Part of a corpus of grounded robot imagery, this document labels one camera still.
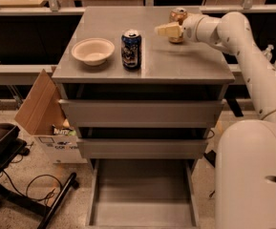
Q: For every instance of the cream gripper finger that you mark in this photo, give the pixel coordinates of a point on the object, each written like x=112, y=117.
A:
x=173, y=29

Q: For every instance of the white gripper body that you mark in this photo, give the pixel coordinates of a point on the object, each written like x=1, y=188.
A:
x=191, y=27

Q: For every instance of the orange soda can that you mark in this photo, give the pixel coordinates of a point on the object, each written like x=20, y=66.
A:
x=178, y=14

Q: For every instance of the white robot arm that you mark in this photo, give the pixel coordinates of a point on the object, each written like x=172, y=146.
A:
x=245, y=173

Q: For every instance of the blue soda can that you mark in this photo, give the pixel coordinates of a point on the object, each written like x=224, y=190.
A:
x=131, y=50

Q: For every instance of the grey drawer cabinet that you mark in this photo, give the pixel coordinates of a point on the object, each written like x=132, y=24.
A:
x=186, y=72

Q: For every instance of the grey top drawer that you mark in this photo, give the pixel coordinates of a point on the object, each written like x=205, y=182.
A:
x=141, y=113

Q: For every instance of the grey middle drawer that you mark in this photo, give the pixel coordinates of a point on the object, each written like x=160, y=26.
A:
x=141, y=148

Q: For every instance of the grey open bottom drawer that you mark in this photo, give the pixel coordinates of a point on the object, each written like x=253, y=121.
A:
x=142, y=194

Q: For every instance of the clear pump bottle left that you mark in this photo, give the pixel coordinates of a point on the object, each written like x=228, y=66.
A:
x=268, y=52

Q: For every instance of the white paper bowl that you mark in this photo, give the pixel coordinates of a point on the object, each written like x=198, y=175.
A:
x=93, y=51

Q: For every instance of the black power adapter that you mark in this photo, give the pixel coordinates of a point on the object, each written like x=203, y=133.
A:
x=210, y=157

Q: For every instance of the snack bag in box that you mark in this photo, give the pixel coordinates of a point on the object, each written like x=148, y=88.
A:
x=64, y=131

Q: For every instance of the open cardboard box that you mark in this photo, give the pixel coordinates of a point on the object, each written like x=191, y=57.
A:
x=39, y=113

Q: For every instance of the grey metal rack rail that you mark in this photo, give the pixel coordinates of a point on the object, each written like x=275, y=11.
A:
x=22, y=74

